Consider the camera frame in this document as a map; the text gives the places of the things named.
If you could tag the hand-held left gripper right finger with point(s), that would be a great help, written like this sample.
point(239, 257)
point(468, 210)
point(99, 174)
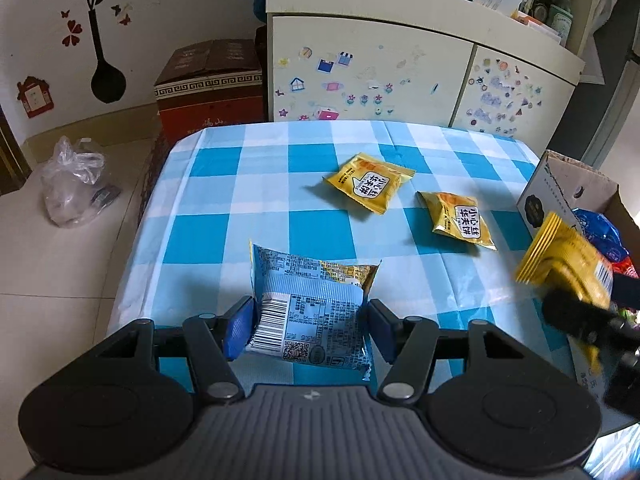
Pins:
point(382, 331)

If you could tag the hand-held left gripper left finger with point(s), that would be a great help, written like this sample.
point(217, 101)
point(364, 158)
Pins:
point(240, 329)

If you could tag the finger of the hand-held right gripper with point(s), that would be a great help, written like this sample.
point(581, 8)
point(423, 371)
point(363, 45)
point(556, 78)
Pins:
point(627, 290)
point(575, 312)

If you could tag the red noodle snack packet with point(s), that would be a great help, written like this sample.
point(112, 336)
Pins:
point(626, 266)

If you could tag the yellow snack packet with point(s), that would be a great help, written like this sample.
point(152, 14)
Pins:
point(370, 185)
point(565, 250)
point(457, 220)

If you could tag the shiny blue snack packet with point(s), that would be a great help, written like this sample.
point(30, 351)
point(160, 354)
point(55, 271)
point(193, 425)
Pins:
point(597, 232)

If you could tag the light blue snack packet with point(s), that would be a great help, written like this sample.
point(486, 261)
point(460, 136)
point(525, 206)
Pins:
point(310, 305)

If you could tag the blue checkered tablecloth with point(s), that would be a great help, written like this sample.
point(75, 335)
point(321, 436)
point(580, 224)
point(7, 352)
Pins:
point(260, 200)

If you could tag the pale refrigerator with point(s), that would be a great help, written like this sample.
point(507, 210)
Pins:
point(615, 115)

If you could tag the clear plastic bag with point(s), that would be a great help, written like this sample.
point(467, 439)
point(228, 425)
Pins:
point(75, 185)

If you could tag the brown patterned carton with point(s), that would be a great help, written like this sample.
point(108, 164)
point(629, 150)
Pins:
point(210, 95)

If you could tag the cream cabinet with stickers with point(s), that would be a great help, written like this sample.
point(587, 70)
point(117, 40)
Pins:
point(400, 85)

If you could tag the grey hanging cloth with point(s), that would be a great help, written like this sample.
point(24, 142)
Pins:
point(600, 25)

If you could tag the wooden door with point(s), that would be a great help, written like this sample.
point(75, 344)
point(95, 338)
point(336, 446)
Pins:
point(7, 160)

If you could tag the green and white bottle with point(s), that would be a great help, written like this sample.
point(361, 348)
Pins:
point(562, 5)

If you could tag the flower vase wall sticker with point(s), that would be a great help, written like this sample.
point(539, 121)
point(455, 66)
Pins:
point(105, 75)

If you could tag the red house wall sticker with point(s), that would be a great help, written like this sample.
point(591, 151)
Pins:
point(34, 97)

